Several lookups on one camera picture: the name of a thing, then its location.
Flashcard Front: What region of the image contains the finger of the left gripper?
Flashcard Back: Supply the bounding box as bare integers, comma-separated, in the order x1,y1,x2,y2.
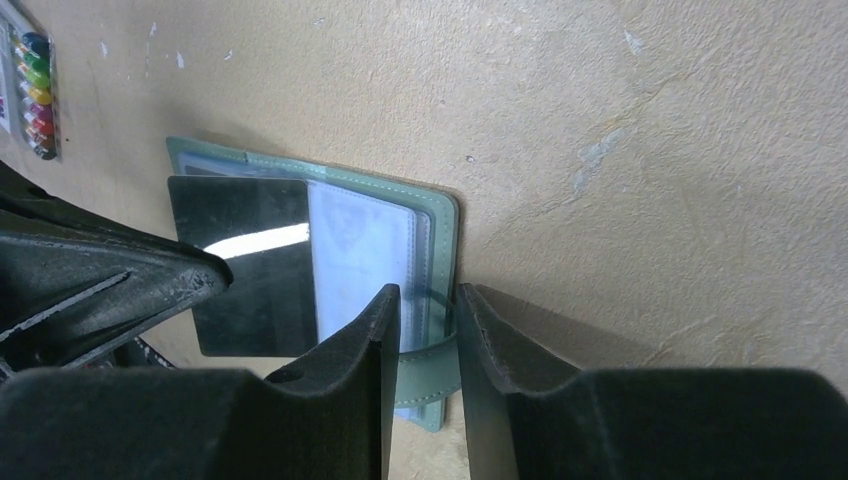
1,161,199,255
1,232,233,371

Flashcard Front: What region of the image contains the colourful marker pack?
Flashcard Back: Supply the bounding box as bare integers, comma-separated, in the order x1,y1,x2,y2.
1,1,60,161

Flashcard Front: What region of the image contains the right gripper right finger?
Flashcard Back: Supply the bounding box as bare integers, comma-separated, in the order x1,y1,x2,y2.
455,284,847,479

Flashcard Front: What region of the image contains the green card holder wallet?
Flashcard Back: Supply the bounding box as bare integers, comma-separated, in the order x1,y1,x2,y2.
165,136,460,433

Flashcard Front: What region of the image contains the plain glossy black card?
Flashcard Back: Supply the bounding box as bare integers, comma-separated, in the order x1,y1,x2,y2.
168,176,318,357

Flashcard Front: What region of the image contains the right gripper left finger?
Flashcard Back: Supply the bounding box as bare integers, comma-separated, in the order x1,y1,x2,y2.
1,284,400,479

